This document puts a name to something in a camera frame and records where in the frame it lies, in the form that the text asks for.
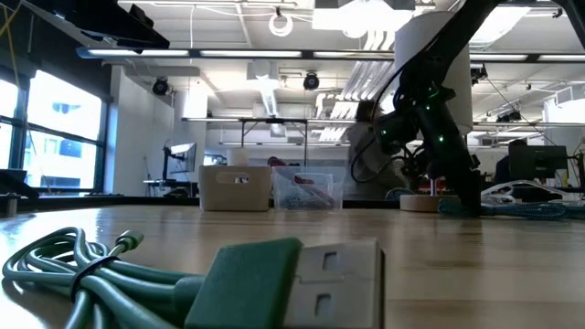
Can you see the large glass window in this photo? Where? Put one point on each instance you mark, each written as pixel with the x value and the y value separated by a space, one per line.
pixel 64 105

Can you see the silver monitor on stand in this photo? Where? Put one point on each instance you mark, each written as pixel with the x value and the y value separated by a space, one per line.
pixel 183 155

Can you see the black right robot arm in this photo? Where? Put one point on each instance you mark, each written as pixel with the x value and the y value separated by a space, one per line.
pixel 457 32

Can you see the black round ceiling fixture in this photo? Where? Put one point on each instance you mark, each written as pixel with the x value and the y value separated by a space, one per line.
pixel 311 81
pixel 160 86

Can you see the clear plastic bin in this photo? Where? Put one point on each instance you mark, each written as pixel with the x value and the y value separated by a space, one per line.
pixel 338 176

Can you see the long linear ceiling light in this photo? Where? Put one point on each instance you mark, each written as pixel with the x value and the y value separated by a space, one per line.
pixel 228 53

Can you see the white paper roll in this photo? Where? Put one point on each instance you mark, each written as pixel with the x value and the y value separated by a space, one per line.
pixel 237 157

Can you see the white ceiling air duct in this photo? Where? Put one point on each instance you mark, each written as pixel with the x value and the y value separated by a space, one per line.
pixel 267 91

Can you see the beige plastic bin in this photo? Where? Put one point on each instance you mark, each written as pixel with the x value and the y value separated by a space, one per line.
pixel 219 196

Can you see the black computer monitor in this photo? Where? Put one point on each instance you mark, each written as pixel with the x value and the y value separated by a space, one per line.
pixel 539 162

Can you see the person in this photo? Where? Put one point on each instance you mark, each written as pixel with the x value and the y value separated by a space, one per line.
pixel 503 171
pixel 365 155
pixel 276 161

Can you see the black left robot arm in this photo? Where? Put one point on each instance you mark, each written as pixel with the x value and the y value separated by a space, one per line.
pixel 114 23

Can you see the white shade table lamp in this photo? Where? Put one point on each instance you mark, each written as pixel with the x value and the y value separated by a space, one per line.
pixel 411 36

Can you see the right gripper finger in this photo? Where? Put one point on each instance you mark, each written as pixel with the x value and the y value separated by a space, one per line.
pixel 471 196

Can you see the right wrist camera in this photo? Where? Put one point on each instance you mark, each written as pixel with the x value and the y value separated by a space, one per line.
pixel 395 132

